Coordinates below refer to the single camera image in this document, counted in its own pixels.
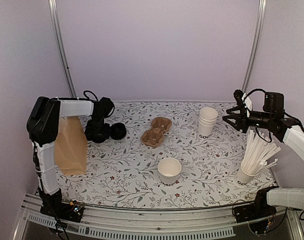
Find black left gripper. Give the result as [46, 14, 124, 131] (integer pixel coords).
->
[85, 115, 111, 139]

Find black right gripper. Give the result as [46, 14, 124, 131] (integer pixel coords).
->
[223, 105, 273, 134]

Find brown cardboard cup carrier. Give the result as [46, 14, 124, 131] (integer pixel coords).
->
[141, 117, 172, 148]

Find white paper coffee cup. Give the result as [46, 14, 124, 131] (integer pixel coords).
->
[158, 157, 182, 185]

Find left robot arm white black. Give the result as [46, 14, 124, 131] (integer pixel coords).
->
[27, 96, 115, 196]

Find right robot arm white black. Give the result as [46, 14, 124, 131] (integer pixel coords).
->
[222, 89, 304, 218]

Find stack of black cup lids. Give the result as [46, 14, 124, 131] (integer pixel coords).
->
[110, 122, 127, 140]

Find stack of white paper cups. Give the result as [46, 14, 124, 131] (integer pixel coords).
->
[198, 107, 218, 139]

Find bundle of white paper straws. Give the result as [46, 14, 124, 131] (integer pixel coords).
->
[241, 129, 281, 176]

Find white cup holding straws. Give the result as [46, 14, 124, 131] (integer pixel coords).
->
[235, 165, 257, 186]

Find floral patterned table mat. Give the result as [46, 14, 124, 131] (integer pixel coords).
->
[56, 102, 276, 209]

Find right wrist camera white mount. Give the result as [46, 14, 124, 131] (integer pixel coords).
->
[233, 89, 253, 117]

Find brown paper bag white handles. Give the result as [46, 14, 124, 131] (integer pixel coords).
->
[54, 116, 88, 176]

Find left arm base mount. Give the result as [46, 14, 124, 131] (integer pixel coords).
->
[40, 198, 84, 223]

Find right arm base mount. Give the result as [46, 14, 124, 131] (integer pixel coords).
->
[231, 200, 277, 235]

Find aluminium front rail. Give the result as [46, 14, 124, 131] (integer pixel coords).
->
[13, 194, 304, 240]

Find right aluminium frame post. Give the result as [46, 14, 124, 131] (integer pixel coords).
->
[241, 0, 267, 92]

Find aluminium frame post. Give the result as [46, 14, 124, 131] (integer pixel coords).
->
[241, 0, 267, 92]
[48, 0, 77, 98]

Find left aluminium frame post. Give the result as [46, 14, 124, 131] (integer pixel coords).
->
[48, 0, 77, 98]

